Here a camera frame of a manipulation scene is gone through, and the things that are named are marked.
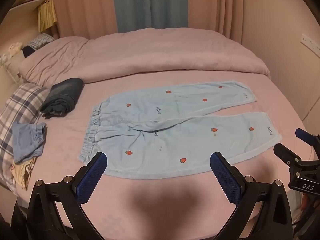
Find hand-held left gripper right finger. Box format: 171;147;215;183
210;152;293;240

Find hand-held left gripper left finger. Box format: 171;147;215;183
26;152;108;240

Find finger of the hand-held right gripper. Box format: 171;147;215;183
295;128;320;146
273;143;303;171

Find light blue strawberry pants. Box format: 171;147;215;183
77;80;283;180

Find cartoon printed cloth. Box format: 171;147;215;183
10;157;38;191

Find folded blue elastic shorts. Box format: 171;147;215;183
12;122;47;164

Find folded dark jeans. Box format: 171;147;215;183
39;78;84;119

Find plaid pillow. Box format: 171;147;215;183
0;83;50;195

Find pink duvet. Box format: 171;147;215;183
19;27;271;85

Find checked cloth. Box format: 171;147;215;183
27;33;55;50

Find white plush toy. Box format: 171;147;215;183
0;43;23;63

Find yellow tassel hanging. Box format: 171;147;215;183
37;0;57;33

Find pink curtain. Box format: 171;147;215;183
51;0;310;46

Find teal curtain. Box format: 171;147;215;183
111;0;188;33

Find white shelf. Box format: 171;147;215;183
9;0;50;13

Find white wall socket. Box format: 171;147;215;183
300;33;320;53

